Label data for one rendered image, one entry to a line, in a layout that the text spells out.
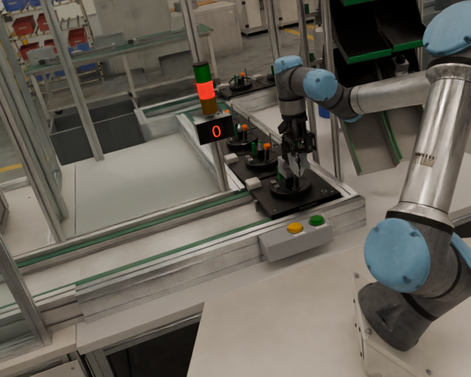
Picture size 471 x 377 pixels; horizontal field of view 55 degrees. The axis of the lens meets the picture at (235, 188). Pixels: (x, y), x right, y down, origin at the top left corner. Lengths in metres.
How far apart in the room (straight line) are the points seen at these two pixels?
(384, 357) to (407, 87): 0.60
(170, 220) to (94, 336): 0.45
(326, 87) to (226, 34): 7.68
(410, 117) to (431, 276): 0.92
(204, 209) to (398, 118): 0.73
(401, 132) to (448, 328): 0.72
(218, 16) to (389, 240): 8.08
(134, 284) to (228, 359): 0.36
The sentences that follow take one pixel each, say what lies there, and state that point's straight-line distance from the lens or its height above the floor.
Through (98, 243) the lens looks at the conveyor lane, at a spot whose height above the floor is 0.94.
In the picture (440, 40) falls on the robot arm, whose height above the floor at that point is 1.49.
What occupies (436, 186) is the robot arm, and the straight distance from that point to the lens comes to 0.85.
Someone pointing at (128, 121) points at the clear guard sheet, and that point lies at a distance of 1.45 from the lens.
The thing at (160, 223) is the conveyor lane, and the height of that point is 0.94.
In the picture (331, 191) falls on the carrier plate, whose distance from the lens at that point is 1.48.
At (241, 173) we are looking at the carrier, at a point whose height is 0.97.
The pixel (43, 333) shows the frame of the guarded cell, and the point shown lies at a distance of 1.35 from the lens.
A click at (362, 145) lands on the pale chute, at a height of 1.06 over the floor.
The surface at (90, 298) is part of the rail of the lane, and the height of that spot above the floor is 0.93.
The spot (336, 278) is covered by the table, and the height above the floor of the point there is 0.86.
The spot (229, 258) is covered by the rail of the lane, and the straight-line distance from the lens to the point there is 1.34.
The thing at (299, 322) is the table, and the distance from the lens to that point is 1.19.
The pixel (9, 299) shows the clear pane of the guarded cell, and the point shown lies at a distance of 1.30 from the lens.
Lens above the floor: 1.70
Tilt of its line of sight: 27 degrees down
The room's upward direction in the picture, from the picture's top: 11 degrees counter-clockwise
